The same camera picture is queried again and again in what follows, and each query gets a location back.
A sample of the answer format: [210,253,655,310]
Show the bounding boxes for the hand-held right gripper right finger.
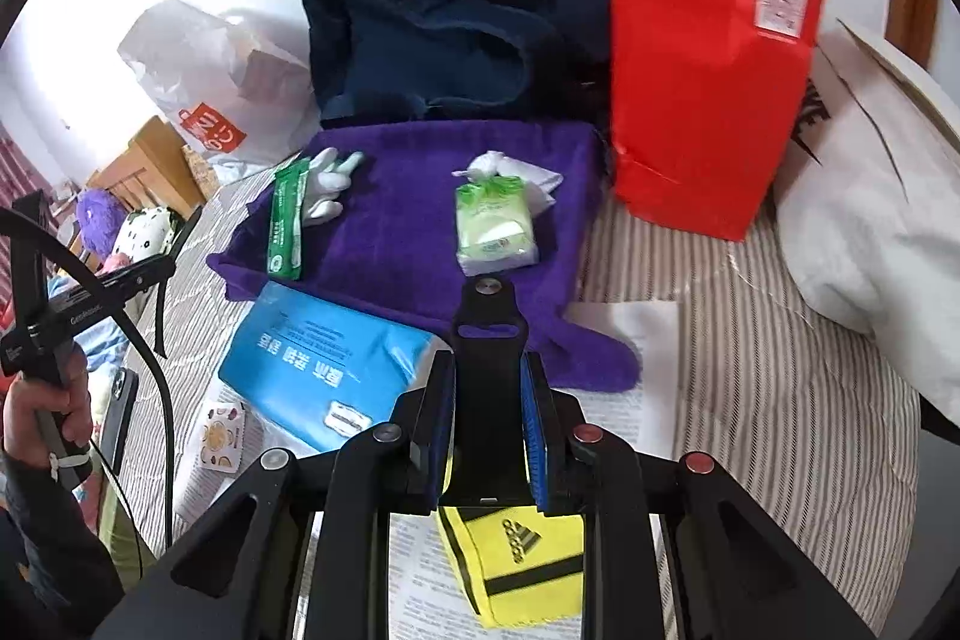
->
[521,351,878,640]

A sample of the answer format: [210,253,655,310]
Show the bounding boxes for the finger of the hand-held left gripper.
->
[112,206,205,311]

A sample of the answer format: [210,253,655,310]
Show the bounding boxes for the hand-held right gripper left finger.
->
[90,351,458,640]

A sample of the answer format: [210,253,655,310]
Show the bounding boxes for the yellow sports armband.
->
[435,505,586,630]

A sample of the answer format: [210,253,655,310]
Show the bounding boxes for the blue tissue pack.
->
[217,280,451,453]

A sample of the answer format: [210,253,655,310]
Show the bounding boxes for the fruit print packet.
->
[186,401,247,472]

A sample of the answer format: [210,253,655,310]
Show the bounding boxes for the white and mint gloves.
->
[300,147,367,226]

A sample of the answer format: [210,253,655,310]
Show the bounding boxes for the purple towel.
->
[206,119,642,393]

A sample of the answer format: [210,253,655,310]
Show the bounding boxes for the green tissue packet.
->
[454,173,542,277]

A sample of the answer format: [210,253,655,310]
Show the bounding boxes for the white tissue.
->
[450,149,567,214]

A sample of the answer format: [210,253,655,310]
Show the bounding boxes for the person's left forearm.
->
[0,445,125,640]

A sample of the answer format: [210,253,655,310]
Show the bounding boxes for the person's left hand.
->
[4,344,95,483]

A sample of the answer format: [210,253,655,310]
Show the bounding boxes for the white black-print pillow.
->
[112,205,185,259]

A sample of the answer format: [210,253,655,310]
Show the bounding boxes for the purple plush toy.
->
[75,190,122,255]

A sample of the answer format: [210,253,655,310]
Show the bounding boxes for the wooden headboard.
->
[90,115,218,221]

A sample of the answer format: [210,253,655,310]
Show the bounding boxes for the newspaper sheet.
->
[382,301,682,640]

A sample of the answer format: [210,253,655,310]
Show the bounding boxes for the black smartphone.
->
[91,366,140,470]

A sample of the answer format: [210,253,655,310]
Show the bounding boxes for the red plaid curtain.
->
[0,134,53,214]

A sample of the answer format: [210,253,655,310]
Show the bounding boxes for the white plastic shopping bag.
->
[116,0,323,184]

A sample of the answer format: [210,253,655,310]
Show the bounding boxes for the light green blanket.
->
[97,482,145,592]

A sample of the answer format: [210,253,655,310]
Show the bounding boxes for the white canvas bag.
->
[772,21,960,446]

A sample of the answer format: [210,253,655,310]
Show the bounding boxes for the red paper bag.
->
[589,0,833,244]

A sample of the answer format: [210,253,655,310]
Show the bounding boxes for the black cable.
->
[0,206,177,547]

